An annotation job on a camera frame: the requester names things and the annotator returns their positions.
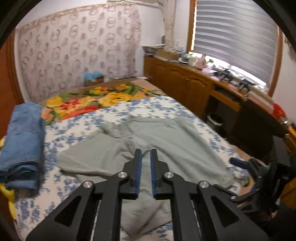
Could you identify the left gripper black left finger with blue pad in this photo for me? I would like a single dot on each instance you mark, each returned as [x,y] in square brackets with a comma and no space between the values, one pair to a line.
[93,210]

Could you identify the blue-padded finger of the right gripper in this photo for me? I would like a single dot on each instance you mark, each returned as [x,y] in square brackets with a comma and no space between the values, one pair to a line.
[239,163]

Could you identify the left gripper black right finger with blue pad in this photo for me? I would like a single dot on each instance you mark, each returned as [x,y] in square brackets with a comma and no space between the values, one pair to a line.
[201,211]

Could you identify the grey-green pants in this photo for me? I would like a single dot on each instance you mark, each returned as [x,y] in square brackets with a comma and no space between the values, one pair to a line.
[177,142]

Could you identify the wooden sideboard cabinet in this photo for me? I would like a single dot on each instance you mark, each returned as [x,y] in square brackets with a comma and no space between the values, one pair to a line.
[247,121]

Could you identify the white waste bin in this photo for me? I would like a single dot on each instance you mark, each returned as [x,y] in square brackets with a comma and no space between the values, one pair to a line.
[214,121]

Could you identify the red object on desk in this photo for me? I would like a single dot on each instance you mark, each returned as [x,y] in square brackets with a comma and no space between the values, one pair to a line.
[278,112]

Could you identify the black stand near window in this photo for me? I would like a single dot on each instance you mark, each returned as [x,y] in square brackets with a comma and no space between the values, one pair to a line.
[223,75]

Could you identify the blue floral white bedsheet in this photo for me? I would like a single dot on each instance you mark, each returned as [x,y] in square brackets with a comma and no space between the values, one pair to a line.
[31,208]

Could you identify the colourful flower blanket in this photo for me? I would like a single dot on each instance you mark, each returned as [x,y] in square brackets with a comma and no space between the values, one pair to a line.
[89,99]

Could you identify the folded blue jeans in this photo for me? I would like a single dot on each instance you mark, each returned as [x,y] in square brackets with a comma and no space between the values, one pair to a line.
[22,153]

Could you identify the pink bottle on sideboard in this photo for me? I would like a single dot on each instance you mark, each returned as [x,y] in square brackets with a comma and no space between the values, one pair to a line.
[202,62]

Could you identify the cardboard box blue contents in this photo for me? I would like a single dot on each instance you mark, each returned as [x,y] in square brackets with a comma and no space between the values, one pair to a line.
[91,79]

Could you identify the yellow plush toy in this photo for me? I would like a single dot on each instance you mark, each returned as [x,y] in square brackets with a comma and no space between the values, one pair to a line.
[10,195]

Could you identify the grey zebra window blind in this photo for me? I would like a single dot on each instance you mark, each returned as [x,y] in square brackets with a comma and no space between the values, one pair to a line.
[239,33]

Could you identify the cardboard box on sideboard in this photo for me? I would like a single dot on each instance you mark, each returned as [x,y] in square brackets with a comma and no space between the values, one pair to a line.
[168,55]

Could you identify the wooden louvred wardrobe door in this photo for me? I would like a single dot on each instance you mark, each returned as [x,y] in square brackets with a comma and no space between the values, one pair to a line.
[10,94]

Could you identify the patterned sheer curtain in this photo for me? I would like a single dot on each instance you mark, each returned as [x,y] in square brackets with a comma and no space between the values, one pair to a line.
[57,51]

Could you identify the beige side curtain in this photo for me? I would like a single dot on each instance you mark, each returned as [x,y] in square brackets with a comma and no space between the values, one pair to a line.
[169,10]

